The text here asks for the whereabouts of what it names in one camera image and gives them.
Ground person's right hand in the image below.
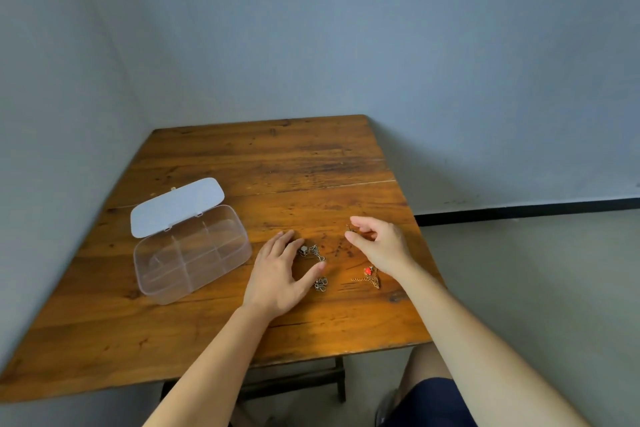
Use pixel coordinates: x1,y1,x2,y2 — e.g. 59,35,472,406
344,216,416,279

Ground person's left hand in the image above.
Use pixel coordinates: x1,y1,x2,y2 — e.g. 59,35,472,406
242,230,327,321

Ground person's right forearm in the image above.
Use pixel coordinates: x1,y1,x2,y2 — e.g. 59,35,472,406
395,261,592,427

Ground person's left forearm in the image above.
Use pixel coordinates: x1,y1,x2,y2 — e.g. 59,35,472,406
142,304,282,427

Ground clear plastic compartment box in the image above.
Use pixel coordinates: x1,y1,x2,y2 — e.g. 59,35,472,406
130,177,253,306

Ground person's leg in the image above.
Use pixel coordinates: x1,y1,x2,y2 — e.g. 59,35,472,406
402,342,454,383

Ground grey shoe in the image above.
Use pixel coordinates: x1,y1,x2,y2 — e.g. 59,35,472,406
375,389,399,427

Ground black baseboard strip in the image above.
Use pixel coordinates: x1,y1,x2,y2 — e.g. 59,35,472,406
414,197,640,228

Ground dark blue shorts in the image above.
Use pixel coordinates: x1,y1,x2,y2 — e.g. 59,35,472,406
384,378,479,427

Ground silver chain with pendant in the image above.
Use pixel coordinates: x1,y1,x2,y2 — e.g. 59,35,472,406
298,244,327,263

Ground gold chain with red pendant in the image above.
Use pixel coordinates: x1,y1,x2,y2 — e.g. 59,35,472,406
350,266,381,290

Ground dark wooden table frame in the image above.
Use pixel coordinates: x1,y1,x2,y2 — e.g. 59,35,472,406
160,356,348,427

